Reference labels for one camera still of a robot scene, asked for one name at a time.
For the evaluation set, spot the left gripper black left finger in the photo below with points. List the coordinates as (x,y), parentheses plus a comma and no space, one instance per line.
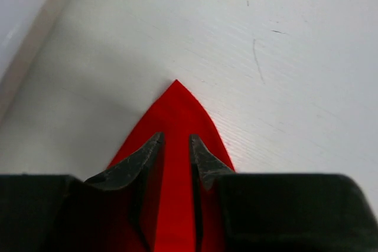
(115,210)

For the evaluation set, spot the white plastic basket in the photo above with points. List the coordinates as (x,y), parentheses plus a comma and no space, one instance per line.
(24,26)

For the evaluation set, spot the red t shirt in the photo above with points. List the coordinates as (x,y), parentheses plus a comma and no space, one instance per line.
(183,215)

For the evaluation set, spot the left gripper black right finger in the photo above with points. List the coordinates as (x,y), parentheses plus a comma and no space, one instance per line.
(276,212)

